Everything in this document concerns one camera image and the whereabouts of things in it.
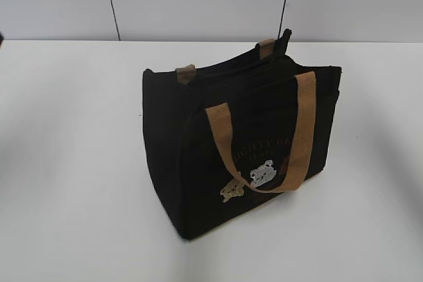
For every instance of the black canvas tote bag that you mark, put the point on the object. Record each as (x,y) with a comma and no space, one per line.
(223,139)

